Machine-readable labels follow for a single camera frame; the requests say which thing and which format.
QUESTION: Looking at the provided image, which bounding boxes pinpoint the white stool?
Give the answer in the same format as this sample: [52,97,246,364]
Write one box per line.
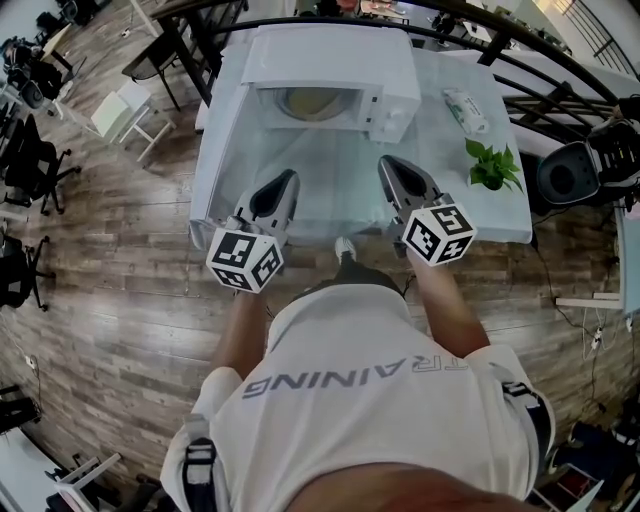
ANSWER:
[89,81,178,164]

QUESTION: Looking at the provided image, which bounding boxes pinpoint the white desk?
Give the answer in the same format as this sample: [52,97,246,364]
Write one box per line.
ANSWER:
[0,428,122,512]

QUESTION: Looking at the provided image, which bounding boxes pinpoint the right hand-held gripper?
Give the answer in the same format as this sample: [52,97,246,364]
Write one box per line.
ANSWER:
[377,155,478,268]

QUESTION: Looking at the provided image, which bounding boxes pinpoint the black round-backed chair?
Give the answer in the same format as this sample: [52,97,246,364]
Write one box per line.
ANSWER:
[536,140,602,207]

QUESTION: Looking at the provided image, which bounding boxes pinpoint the person's white shoe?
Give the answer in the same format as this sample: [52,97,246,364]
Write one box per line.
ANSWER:
[333,235,358,267]

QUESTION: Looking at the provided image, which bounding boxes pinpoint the white tablecloth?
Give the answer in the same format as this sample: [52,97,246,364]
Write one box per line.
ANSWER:
[188,24,535,252]

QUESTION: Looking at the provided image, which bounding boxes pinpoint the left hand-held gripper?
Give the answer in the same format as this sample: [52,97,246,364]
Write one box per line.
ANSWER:
[205,168,303,295]

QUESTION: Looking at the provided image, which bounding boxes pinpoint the black backpack strap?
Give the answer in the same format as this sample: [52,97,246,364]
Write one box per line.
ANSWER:
[181,413,220,512]
[492,363,554,469]

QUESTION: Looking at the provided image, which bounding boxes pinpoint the black mesh chair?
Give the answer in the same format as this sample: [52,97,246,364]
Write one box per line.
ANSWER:
[121,42,184,113]

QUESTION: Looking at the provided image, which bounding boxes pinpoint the round glass microwave plate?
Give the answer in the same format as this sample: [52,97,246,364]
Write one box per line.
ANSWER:
[273,87,359,123]

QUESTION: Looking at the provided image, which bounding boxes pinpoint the person's black trousers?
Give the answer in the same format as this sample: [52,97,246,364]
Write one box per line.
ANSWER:
[289,257,407,307]

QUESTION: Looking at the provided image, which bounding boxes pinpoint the white microwave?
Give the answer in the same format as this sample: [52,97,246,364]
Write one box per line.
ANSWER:
[191,22,424,237]

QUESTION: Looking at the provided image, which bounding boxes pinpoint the black metal railing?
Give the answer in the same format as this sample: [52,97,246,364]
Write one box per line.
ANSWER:
[209,0,640,132]

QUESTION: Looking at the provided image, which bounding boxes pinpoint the person's left forearm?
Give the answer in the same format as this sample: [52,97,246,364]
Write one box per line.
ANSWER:
[211,288,271,382]

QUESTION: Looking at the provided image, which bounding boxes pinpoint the person's white printed shirt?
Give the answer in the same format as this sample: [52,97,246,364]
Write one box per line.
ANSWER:
[159,282,557,512]

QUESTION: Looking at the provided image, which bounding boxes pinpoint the small green potted plant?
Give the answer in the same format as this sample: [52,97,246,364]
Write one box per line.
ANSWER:
[464,137,526,195]

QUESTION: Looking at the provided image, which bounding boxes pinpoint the person's right forearm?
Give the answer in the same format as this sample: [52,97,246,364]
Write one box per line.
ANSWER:
[406,248,492,360]

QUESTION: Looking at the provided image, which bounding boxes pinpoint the black office chair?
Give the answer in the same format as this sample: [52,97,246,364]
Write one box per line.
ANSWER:
[0,113,83,218]
[0,233,58,313]

